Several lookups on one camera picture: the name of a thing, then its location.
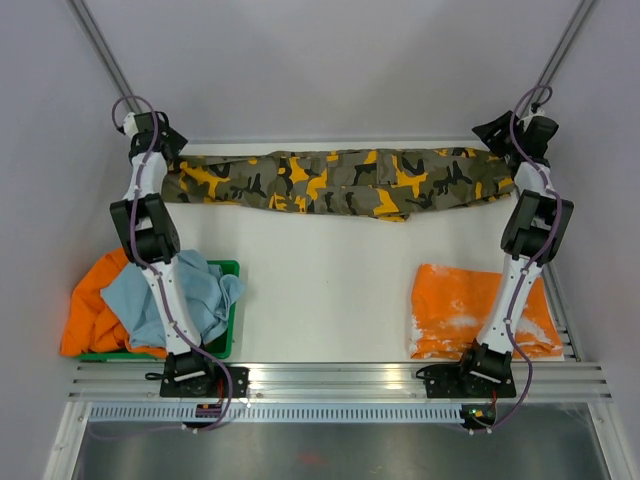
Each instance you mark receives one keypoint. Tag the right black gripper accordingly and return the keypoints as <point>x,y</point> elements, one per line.
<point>483,131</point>

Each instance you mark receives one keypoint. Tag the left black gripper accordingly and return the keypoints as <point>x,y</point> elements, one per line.
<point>175,142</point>

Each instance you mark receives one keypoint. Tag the camouflage trousers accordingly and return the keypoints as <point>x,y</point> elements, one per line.
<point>384,184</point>

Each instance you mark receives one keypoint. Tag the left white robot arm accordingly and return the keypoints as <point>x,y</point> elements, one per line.
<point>151,241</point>

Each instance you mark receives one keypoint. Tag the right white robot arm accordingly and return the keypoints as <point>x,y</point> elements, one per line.
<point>530,241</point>

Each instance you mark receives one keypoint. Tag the folded orange trousers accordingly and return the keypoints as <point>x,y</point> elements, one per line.
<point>449,306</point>

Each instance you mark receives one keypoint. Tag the light blue garment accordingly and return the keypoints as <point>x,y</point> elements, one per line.
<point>209,292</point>

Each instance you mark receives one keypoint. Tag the orange garment in bin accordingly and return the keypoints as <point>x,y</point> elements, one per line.
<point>91,327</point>

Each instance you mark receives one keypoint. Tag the green plastic bin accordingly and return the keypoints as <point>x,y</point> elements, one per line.
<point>220,347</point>

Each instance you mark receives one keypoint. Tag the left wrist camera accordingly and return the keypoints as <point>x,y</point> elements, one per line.
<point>129,125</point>

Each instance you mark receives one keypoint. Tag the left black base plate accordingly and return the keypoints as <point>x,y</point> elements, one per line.
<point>192,375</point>

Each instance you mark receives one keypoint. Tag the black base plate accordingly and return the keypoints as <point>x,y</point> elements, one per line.
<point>192,375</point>
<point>451,381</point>

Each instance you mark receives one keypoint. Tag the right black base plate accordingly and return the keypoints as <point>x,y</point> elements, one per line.
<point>451,381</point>

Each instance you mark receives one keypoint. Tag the aluminium rail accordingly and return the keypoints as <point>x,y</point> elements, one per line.
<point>553,382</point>

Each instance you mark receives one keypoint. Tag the white slotted cable duct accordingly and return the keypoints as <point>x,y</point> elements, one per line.
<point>281,413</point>

